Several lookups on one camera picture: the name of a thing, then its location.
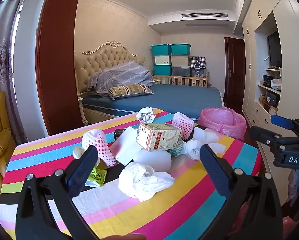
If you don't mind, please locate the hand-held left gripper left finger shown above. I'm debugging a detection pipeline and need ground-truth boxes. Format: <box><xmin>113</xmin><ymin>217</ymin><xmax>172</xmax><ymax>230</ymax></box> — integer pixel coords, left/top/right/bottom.
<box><xmin>16</xmin><ymin>145</ymin><xmax>100</xmax><ymax>240</ymax></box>

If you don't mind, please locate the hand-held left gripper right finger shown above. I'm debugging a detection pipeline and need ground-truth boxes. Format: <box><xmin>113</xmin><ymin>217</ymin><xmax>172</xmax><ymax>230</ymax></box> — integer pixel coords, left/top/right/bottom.
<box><xmin>199</xmin><ymin>144</ymin><xmax>282</xmax><ymax>240</ymax></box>

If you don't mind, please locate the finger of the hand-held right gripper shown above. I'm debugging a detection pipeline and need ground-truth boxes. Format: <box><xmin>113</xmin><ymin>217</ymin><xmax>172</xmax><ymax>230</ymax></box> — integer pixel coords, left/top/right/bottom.
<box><xmin>271</xmin><ymin>114</ymin><xmax>299</xmax><ymax>137</ymax></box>
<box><xmin>251</xmin><ymin>126</ymin><xmax>286</xmax><ymax>150</ymax></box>

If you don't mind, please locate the pale wrapper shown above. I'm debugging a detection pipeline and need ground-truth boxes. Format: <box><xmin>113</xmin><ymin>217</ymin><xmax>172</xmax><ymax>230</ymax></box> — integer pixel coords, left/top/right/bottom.
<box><xmin>73</xmin><ymin>146</ymin><xmax>86</xmax><ymax>159</ymax></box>

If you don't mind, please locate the green snack wrapper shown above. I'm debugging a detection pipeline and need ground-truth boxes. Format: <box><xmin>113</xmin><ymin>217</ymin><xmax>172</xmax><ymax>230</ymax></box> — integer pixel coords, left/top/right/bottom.
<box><xmin>86</xmin><ymin>164</ymin><xmax>107</xmax><ymax>187</ymax></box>

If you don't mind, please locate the white tissue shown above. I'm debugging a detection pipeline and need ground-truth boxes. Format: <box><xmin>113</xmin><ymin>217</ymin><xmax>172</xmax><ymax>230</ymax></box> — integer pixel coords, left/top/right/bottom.
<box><xmin>186</xmin><ymin>140</ymin><xmax>205</xmax><ymax>160</ymax></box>
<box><xmin>118</xmin><ymin>162</ymin><xmax>175</xmax><ymax>202</ymax></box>

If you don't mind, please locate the pink foam net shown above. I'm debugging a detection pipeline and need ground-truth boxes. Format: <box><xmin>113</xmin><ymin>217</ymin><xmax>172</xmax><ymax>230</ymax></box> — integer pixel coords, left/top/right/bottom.
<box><xmin>172</xmin><ymin>112</ymin><xmax>194</xmax><ymax>140</ymax></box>
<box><xmin>82</xmin><ymin>129</ymin><xmax>116</xmax><ymax>167</ymax></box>

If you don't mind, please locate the green zigzag cloth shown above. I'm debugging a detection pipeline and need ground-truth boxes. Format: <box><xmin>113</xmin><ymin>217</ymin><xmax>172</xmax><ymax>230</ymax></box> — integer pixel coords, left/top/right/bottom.
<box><xmin>169</xmin><ymin>140</ymin><xmax>190</xmax><ymax>157</ymax></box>

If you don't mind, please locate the white paper box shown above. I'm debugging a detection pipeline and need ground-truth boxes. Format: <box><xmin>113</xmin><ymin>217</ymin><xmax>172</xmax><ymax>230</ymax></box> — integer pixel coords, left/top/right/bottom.
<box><xmin>110</xmin><ymin>126</ymin><xmax>142</xmax><ymax>166</ymax></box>

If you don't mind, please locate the waste bin with pink bag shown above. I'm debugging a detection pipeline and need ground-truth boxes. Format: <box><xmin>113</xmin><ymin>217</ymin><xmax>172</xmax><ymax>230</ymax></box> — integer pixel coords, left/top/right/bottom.
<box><xmin>198</xmin><ymin>107</ymin><xmax>247</xmax><ymax>140</ymax></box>

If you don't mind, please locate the small black box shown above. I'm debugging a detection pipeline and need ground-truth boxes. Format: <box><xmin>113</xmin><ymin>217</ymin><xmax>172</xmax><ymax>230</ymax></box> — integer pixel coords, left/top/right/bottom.
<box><xmin>114</xmin><ymin>128</ymin><xmax>127</xmax><ymax>140</ymax></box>

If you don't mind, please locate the white foam sheet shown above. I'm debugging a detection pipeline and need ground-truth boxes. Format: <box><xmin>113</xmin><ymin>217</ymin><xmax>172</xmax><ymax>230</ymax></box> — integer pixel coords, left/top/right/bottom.
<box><xmin>133</xmin><ymin>149</ymin><xmax>172</xmax><ymax>174</ymax></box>

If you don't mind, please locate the white tissue front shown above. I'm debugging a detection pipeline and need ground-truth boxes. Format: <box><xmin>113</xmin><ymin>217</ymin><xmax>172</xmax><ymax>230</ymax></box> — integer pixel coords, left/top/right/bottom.
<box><xmin>118</xmin><ymin>162</ymin><xmax>175</xmax><ymax>202</ymax></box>

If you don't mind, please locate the yellow cardboard medicine box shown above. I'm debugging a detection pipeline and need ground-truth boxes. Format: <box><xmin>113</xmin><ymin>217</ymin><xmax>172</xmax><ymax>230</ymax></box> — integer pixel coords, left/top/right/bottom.
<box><xmin>136</xmin><ymin>122</ymin><xmax>183</xmax><ymax>152</ymax></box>

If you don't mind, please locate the white paper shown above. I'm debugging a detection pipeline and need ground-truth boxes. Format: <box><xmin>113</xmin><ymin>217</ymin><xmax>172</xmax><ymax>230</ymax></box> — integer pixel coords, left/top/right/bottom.
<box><xmin>136</xmin><ymin>107</ymin><xmax>156</xmax><ymax>123</ymax></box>

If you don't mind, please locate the person's left hand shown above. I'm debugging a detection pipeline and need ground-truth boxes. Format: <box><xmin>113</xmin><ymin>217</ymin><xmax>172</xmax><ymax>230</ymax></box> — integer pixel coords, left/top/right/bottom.
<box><xmin>107</xmin><ymin>233</ymin><xmax>147</xmax><ymax>240</ymax></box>

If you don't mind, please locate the black safe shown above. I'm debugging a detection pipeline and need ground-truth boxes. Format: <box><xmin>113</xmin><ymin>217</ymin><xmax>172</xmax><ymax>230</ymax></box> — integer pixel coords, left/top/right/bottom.
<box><xmin>264</xmin><ymin>92</ymin><xmax>280</xmax><ymax>110</ymax></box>

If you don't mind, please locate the striped colourful tablecloth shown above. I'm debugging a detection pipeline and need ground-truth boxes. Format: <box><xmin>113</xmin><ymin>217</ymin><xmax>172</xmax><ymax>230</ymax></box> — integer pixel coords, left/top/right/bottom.
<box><xmin>0</xmin><ymin>108</ymin><xmax>262</xmax><ymax>240</ymax></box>

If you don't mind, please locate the dark wooden door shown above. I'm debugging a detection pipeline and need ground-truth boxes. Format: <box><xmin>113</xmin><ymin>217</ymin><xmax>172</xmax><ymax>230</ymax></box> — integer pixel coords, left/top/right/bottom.
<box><xmin>224</xmin><ymin>37</ymin><xmax>246</xmax><ymax>108</ymax></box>

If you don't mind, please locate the black television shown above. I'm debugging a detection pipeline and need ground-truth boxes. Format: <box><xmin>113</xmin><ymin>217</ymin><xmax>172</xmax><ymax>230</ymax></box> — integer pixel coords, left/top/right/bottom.
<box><xmin>267</xmin><ymin>31</ymin><xmax>282</xmax><ymax>68</ymax></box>

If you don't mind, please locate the blue mattress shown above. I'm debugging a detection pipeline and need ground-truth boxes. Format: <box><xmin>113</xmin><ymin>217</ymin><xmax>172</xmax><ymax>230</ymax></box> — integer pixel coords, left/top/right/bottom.
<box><xmin>83</xmin><ymin>84</ymin><xmax>223</xmax><ymax>120</ymax></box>

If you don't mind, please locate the striped pillow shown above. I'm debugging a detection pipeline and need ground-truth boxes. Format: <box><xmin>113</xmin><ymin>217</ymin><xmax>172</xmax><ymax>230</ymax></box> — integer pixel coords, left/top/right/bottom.
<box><xmin>108</xmin><ymin>84</ymin><xmax>155</xmax><ymax>100</ymax></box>

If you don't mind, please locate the dark clear bag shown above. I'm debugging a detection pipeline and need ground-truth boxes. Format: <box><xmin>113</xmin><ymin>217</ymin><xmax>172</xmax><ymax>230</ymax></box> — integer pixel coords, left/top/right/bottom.
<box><xmin>191</xmin><ymin>68</ymin><xmax>206</xmax><ymax>78</ymax></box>

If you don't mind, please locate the white built-in wardrobe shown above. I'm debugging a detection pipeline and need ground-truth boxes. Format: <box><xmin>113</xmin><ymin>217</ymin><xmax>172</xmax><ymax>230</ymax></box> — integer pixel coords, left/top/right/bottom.
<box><xmin>241</xmin><ymin>0</ymin><xmax>299</xmax><ymax>170</ymax></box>

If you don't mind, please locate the checkered bag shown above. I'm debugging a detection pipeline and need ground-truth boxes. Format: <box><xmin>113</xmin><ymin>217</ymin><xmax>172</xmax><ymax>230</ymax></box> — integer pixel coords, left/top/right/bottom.
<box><xmin>190</xmin><ymin>56</ymin><xmax>207</xmax><ymax>69</ymax></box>

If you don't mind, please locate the blue-grey folded duvet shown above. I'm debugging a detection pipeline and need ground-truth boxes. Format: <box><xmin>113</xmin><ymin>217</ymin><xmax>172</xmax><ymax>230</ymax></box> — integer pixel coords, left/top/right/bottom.
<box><xmin>88</xmin><ymin>61</ymin><xmax>153</xmax><ymax>97</ymax></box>

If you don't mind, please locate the clear grey storage box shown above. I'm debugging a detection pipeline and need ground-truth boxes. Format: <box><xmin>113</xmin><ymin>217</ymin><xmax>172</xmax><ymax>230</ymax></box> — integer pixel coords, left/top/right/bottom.
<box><xmin>171</xmin><ymin>66</ymin><xmax>191</xmax><ymax>77</ymax></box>

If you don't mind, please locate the taupe storage box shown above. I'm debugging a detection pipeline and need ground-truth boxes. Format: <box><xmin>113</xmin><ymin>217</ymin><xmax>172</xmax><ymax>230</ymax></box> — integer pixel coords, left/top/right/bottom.
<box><xmin>171</xmin><ymin>54</ymin><xmax>191</xmax><ymax>67</ymax></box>

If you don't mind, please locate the teal storage box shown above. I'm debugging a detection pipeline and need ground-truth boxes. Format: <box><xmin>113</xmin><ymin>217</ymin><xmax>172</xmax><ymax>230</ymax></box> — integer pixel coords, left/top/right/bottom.
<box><xmin>170</xmin><ymin>43</ymin><xmax>191</xmax><ymax>55</ymax></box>
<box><xmin>151</xmin><ymin>44</ymin><xmax>172</xmax><ymax>56</ymax></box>
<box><xmin>153</xmin><ymin>64</ymin><xmax>172</xmax><ymax>76</ymax></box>

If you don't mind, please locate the blue bed with headboard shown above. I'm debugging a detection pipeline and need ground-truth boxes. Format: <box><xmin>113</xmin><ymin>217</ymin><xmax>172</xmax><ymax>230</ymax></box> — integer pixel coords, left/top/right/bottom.
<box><xmin>75</xmin><ymin>40</ymin><xmax>225</xmax><ymax>125</ymax></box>

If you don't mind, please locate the beige storage box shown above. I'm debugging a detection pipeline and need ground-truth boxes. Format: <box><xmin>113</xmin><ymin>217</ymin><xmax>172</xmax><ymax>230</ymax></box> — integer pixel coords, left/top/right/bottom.
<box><xmin>154</xmin><ymin>54</ymin><xmax>172</xmax><ymax>66</ymax></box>

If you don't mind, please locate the ceiling air vent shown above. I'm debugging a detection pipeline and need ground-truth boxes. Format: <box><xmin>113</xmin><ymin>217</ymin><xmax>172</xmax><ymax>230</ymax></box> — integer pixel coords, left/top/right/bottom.
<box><xmin>181</xmin><ymin>12</ymin><xmax>229</xmax><ymax>19</ymax></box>

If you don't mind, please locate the lace curtain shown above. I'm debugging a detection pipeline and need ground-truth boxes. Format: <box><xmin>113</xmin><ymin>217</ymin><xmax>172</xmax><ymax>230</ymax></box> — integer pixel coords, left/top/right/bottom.
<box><xmin>0</xmin><ymin>0</ymin><xmax>24</xmax><ymax>135</ymax></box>

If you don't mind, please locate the wooden crib rail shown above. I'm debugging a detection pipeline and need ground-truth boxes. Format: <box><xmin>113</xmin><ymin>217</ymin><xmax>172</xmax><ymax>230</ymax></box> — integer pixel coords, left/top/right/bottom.
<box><xmin>152</xmin><ymin>74</ymin><xmax>211</xmax><ymax>88</ymax></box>

